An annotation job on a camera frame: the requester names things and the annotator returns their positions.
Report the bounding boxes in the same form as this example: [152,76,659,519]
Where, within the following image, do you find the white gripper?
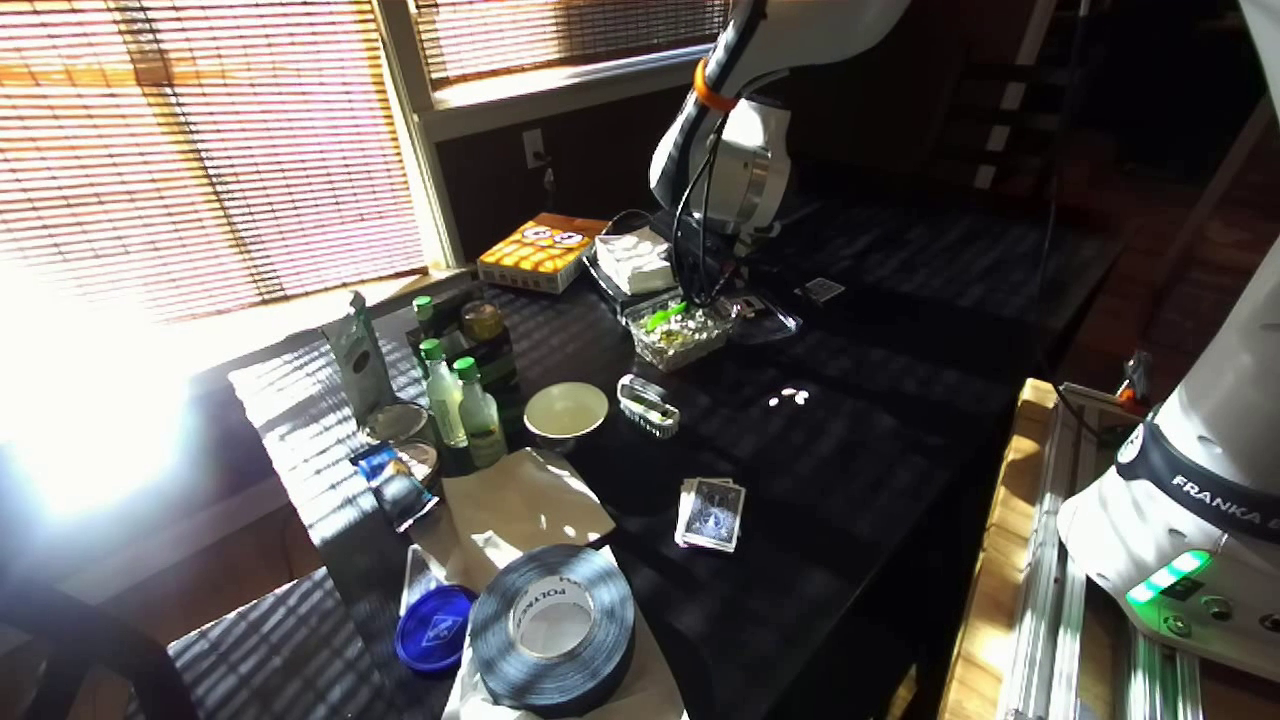
[692,100,792,255]

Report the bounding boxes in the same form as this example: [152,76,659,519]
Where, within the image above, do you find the green plastic spoon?
[640,300,690,331]

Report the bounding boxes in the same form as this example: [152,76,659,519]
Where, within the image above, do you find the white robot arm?
[648,0,1280,679]

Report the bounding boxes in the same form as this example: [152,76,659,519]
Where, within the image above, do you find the white box on scale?
[593,230,678,297]

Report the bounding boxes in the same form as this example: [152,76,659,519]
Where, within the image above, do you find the yellow cardboard box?
[475,211,605,297]

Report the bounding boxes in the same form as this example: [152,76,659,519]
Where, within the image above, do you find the white pills on table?
[766,384,812,414]

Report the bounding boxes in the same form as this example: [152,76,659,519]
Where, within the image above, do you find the clear plastic case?
[617,372,680,440]

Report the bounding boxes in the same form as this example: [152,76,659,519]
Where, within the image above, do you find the dark jar yellow lid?
[462,300,518,398]

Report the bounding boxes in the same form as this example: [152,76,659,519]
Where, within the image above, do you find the deck of playing cards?
[673,477,745,551]

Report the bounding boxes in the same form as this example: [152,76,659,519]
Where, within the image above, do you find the green cap bottle right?
[422,335,467,453]

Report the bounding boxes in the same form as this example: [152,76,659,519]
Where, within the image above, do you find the green cap bottle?
[422,335,467,453]
[451,355,507,470]

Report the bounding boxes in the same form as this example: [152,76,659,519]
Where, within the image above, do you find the green cap bottle left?
[451,355,507,470]

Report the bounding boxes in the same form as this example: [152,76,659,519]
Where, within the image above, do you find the brown paper envelope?
[445,447,617,592]

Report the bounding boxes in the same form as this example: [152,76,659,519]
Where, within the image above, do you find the small blue packet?
[349,446,439,531]

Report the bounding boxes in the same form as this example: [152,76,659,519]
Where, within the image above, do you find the blue plastic lid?
[392,585,474,675]

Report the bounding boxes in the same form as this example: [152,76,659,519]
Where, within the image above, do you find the bamboo window blind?
[0,0,733,321]

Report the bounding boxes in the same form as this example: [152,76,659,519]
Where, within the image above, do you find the black wooden chair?
[0,585,196,720]

